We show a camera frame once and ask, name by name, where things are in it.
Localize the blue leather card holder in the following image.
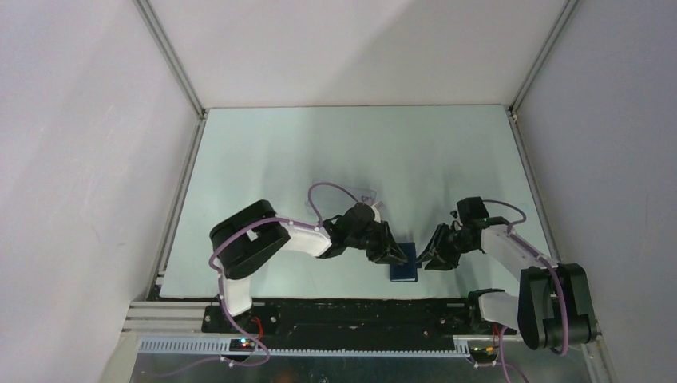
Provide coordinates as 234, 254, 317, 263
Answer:
389, 242, 420, 282

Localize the left aluminium frame post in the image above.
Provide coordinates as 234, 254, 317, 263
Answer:
133, 0, 206, 119

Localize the left controller board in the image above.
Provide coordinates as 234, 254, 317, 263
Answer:
228, 338, 258, 352

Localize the grey slotted cable duct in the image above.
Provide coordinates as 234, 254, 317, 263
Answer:
138, 338, 472, 358

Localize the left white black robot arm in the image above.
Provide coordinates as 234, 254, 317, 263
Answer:
208, 199, 409, 333

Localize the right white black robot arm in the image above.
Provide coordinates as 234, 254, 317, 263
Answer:
417, 196, 600, 355

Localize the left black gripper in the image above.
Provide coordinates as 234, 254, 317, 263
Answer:
346, 220, 408, 265

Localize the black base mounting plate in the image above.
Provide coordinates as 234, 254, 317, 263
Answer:
201, 298, 501, 351

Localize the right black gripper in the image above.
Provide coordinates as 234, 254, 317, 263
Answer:
416, 223, 476, 270

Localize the right controller board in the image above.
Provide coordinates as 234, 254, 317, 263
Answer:
469, 346, 500, 367

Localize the right aluminium frame post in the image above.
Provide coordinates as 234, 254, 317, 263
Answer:
509, 0, 580, 115

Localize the aluminium frame post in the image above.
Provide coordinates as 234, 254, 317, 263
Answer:
509, 0, 580, 115
133, 0, 206, 119

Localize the controller board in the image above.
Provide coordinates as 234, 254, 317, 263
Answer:
469, 346, 500, 367
228, 338, 258, 352

